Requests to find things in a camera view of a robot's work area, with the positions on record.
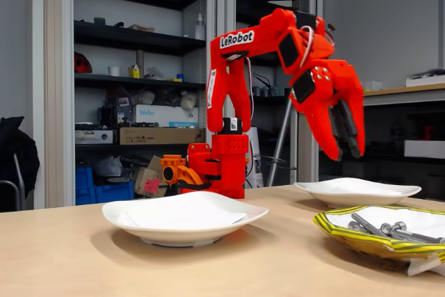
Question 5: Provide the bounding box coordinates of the red black helmet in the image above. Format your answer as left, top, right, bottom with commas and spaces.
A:
74, 51, 93, 74

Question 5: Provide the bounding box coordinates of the white plastic bottle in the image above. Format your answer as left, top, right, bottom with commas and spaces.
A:
195, 13, 206, 41

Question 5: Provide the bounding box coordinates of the white oblong box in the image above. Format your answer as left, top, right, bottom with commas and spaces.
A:
403, 140, 445, 159

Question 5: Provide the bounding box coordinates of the wide blue plastic crate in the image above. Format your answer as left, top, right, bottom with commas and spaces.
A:
75, 181, 136, 207

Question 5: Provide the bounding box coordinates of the long brown cardboard box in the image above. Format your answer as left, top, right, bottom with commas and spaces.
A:
119, 127, 207, 146

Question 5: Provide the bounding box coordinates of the small grey printed box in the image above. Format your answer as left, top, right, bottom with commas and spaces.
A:
74, 129, 115, 145

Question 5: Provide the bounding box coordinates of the white crumpled paper sheet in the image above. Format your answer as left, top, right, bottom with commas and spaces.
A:
326, 206, 445, 277

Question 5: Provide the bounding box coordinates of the small blue plastic crate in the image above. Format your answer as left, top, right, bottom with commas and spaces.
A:
75, 166, 95, 190

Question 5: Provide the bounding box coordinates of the grey wood-topped workbench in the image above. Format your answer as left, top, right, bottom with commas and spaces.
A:
297, 83, 445, 200

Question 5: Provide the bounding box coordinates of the white Weller box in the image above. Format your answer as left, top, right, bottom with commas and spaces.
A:
133, 104, 200, 128

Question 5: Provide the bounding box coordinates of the silver coat stand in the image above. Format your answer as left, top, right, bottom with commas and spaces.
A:
266, 0, 337, 187

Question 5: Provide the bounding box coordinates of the white red servo cable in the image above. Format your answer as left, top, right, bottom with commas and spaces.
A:
299, 25, 316, 68

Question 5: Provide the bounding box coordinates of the orange table clamp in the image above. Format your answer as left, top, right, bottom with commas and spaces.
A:
160, 154, 211, 186

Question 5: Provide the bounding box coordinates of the yellow striped octagonal paper tray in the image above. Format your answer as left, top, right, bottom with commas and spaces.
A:
312, 205, 445, 265

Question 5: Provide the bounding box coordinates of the black jacket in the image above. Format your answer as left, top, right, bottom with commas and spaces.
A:
0, 115, 41, 213

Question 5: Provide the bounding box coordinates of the cardboard box with pink sticker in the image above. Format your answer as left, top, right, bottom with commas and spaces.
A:
131, 156, 170, 199

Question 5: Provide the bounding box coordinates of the metal tube chair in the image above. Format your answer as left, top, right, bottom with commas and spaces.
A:
0, 152, 27, 211

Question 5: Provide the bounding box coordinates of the white square porcelain plate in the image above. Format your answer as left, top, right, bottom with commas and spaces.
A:
102, 191, 270, 248
293, 177, 423, 209

